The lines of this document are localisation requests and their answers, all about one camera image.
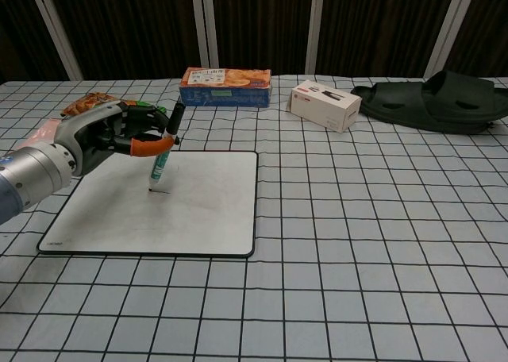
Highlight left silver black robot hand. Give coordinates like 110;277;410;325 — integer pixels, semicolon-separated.
54;101;180;177

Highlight black whiteboard marker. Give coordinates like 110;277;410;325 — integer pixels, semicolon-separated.
148;102;186;193

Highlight white drawing board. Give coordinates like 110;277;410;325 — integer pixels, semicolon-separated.
36;150;260;258

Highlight green and orange snack bag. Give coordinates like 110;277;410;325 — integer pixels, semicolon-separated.
60;92;167;119

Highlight pink wet wipes pack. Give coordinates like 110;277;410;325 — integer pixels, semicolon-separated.
14;117;65;152

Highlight orange and blue biscuit box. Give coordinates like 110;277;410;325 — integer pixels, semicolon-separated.
178;67;273;108

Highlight small white product box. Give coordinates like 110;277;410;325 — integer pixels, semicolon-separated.
286;79;363;133

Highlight black rubber slipper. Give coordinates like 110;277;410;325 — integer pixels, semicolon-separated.
350;70;508;134

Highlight white screen frame post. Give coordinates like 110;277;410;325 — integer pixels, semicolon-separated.
303;0;326;75
25;0;83;82
423;0;471;79
189;0;220;68

